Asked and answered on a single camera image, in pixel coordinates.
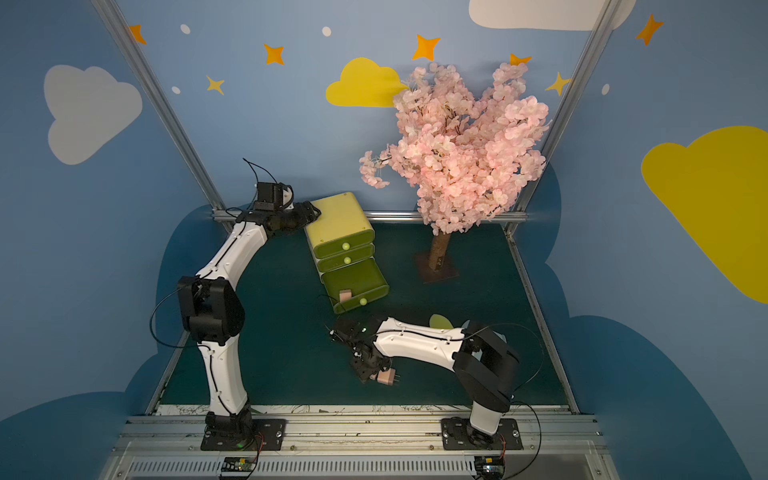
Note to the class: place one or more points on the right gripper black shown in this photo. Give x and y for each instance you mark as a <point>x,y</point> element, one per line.
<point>369,366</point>

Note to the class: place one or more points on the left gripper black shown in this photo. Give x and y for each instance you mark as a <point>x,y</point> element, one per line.
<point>302,215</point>

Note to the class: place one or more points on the yellow-green drawer cabinet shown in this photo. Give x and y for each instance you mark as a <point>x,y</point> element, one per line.
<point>341,215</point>

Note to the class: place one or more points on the green drawer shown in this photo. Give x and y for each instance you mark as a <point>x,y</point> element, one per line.
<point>365,280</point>
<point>329,248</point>
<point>344,259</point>

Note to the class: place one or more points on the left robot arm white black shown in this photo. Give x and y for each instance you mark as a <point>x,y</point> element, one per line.
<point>213,314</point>

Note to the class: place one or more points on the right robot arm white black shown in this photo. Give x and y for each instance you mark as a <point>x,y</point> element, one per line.
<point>483,363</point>

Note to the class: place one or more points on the green toy shovel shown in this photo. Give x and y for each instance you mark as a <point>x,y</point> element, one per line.
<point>440,322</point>

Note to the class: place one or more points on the right circuit board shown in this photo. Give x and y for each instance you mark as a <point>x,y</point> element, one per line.
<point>489,468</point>

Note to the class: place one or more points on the circuit board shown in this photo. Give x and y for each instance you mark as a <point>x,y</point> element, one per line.
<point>489,468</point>
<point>237,467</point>

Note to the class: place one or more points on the left circuit board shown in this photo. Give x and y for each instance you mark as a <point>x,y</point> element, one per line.
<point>237,467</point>

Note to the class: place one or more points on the pink blossom artificial tree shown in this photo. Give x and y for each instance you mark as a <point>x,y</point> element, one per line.
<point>468,157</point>

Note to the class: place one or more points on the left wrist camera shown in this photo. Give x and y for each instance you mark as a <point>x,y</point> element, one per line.
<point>273,197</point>

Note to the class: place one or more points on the aluminium back frame rail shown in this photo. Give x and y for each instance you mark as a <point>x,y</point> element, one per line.
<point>401,217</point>

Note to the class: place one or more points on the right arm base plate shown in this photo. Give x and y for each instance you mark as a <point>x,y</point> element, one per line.
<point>458,434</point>

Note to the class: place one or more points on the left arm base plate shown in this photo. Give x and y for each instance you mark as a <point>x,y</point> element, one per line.
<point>223,433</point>

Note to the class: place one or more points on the aluminium front rail base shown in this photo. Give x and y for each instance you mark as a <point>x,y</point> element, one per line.
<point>362,442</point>

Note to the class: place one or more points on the right aluminium frame post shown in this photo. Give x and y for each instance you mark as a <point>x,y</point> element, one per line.
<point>606,22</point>

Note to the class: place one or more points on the aluminium frame post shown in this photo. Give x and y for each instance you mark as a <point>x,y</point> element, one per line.
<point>606,22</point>
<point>115,23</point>

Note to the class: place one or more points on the left aluminium frame post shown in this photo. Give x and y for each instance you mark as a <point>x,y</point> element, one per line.
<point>115,23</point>

